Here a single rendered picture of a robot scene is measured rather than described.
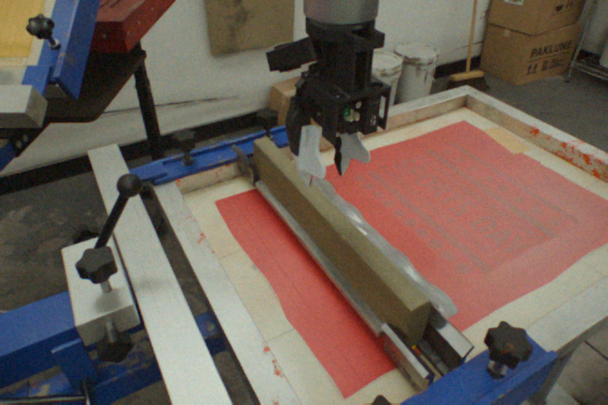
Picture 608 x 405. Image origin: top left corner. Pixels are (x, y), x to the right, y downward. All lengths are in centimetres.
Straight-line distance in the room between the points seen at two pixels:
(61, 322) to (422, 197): 59
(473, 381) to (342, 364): 15
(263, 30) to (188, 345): 232
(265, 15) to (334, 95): 221
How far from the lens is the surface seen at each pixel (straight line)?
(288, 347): 60
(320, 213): 61
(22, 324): 59
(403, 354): 52
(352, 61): 45
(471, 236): 78
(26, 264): 234
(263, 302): 64
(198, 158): 85
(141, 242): 63
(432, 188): 86
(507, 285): 72
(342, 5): 44
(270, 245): 72
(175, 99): 272
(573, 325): 66
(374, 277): 55
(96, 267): 49
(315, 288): 66
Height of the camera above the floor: 145
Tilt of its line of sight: 35 degrees down
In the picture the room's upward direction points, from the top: straight up
